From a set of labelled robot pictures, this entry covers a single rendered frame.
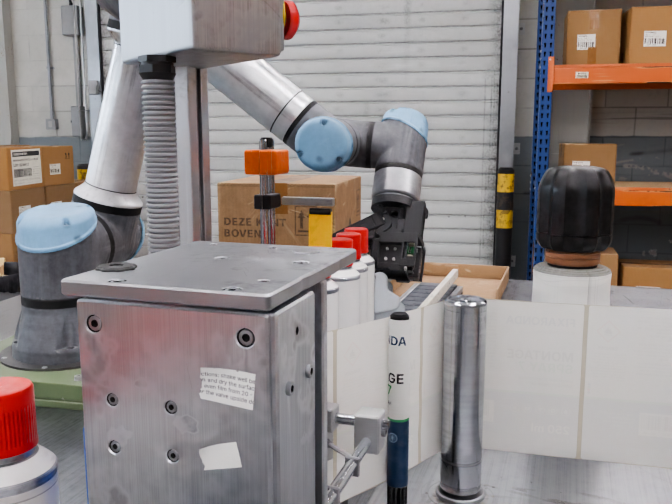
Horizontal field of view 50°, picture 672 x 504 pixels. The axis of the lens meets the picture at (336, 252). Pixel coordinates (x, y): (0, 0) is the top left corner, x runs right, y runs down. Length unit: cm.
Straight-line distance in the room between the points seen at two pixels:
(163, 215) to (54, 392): 47
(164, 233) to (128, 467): 37
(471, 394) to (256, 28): 38
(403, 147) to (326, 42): 424
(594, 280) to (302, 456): 52
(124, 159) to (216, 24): 61
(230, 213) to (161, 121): 76
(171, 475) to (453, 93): 489
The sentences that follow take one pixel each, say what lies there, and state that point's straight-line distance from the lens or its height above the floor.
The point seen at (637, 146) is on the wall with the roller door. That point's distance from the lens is 538.
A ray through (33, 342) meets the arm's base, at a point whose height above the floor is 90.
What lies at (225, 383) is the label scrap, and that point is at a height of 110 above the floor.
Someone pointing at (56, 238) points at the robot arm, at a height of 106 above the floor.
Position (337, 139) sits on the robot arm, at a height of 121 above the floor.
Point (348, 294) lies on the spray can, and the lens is 88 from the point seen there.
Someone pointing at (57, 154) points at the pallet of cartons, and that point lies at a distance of 501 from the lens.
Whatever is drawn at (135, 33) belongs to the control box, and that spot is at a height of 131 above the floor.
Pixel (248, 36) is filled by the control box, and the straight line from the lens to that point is 69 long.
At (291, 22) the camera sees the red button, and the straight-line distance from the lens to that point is 74.
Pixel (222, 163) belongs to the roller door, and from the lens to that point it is 554.
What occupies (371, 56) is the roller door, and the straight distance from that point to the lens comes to 527.
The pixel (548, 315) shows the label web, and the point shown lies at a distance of 68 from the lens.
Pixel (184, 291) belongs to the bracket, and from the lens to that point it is 33.
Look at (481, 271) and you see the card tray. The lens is 196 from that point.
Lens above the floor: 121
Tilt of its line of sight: 9 degrees down
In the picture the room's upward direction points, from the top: straight up
